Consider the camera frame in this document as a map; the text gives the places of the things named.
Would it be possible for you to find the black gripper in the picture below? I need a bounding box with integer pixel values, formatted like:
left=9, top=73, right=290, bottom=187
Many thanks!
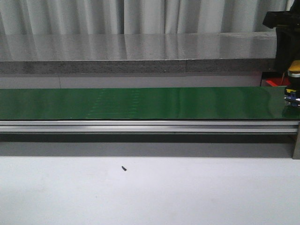
left=263, top=0, right=300, bottom=72

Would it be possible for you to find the yellow mushroom push button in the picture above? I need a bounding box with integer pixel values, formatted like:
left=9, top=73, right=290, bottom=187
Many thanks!
left=285, top=60, right=300, bottom=107

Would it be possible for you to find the red plastic tray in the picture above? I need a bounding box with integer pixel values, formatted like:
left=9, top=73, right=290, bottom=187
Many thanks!
left=265, top=77, right=290, bottom=87

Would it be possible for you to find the grey stone counter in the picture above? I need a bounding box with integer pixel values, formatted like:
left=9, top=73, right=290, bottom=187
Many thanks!
left=0, top=32, right=276, bottom=74

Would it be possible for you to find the green conveyor belt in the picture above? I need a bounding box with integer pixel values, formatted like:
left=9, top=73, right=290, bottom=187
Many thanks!
left=0, top=87, right=300, bottom=120

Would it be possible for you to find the grey curtain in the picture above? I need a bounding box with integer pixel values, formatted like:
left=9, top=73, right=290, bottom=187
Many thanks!
left=0, top=0, right=289, bottom=35

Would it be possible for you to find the aluminium conveyor frame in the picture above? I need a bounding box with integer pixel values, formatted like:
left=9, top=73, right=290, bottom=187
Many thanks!
left=0, top=120, right=300, bottom=159

